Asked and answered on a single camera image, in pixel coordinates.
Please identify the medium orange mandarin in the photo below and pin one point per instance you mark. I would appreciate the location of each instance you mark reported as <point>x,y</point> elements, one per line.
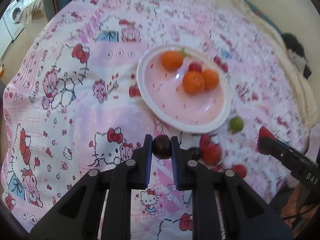
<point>193,83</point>

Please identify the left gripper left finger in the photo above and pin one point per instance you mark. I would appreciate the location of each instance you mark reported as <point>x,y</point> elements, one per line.
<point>98,206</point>

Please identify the white washing machine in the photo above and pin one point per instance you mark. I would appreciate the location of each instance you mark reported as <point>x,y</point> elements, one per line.
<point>10,17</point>

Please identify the person right hand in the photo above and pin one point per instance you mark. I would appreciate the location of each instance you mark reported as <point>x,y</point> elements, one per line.
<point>290,212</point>

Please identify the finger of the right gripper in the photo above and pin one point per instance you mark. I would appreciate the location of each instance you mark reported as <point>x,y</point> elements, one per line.
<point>273,147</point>

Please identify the dark purple grape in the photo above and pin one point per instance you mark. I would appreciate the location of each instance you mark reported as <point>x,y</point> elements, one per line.
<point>161,147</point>

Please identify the red strawberry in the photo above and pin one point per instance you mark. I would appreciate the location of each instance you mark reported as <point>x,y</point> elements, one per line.
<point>211,152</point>
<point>265,133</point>

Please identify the green lime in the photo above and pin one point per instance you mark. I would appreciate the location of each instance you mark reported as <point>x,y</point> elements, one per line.
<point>236,124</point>

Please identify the black and striped clothes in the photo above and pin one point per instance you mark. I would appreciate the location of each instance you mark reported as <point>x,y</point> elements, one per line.
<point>296,54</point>

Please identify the red tomato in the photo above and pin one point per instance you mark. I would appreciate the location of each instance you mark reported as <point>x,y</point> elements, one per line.
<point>195,67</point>
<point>240,170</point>

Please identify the pink strawberry plate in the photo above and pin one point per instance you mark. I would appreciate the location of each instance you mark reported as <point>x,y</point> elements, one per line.
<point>183,89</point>

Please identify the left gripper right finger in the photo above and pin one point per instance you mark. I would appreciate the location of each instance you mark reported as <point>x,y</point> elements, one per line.
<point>224,205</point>

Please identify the Hello Kitty pink bedsheet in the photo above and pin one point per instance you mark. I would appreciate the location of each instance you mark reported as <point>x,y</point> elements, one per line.
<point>75,103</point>

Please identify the large orange mandarin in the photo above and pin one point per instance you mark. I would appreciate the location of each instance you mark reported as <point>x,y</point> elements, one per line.
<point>172,60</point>

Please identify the small orange mandarin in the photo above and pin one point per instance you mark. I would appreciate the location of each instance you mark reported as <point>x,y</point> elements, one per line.
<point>211,78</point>

